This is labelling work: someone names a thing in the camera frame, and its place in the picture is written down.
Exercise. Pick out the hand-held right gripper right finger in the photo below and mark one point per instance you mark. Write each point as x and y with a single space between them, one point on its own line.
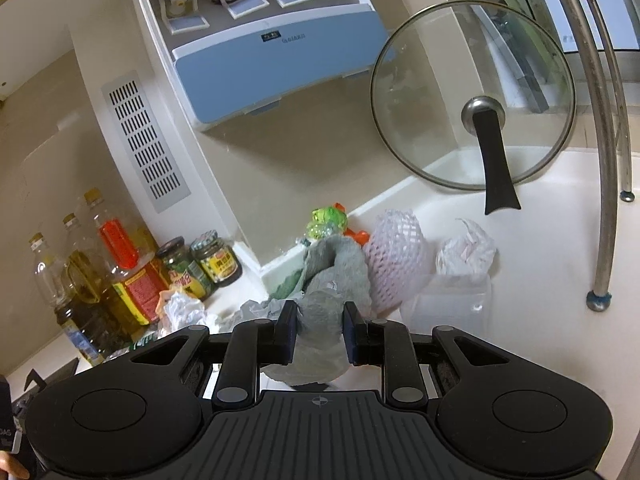
354 337

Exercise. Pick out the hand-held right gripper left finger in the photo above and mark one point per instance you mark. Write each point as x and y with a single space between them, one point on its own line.
287 335

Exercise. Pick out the grey cloth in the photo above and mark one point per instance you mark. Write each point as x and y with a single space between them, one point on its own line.
320 310

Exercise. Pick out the orange plastic bag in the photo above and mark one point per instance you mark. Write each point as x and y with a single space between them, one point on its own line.
357 236

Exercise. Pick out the white printed paper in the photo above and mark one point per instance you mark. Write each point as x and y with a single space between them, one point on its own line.
185 310

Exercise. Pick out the white tissue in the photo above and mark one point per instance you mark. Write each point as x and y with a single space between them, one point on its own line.
465 252

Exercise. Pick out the green snack packet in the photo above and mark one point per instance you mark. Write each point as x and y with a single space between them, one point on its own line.
145 344

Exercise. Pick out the person's left hand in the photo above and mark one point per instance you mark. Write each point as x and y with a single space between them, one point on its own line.
10 466

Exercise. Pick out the black gas stove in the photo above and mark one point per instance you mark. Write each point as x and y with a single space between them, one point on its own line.
45 380

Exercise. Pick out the white foam fruit net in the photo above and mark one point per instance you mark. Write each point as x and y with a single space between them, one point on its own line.
395 260

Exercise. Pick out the sauce jar with checked lid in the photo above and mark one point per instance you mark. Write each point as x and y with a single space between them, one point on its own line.
217 262

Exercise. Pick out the dark oil bottle blue label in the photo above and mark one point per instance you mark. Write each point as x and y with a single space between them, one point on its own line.
82 332

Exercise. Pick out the white green crumpled wrapper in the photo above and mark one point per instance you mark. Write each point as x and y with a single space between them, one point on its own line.
327 220

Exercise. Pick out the pickle jar with dark lid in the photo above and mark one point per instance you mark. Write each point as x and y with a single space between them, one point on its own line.
180 260

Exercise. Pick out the yellow oil bottle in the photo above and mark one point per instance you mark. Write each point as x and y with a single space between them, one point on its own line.
82 270

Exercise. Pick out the glass pot lid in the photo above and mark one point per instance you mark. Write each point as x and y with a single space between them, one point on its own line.
495 160

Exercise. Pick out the grey wall vent grille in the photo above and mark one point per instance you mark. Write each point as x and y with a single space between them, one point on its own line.
145 145

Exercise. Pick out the blue white wall dispenser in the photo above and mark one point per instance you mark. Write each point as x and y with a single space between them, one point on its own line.
280 60

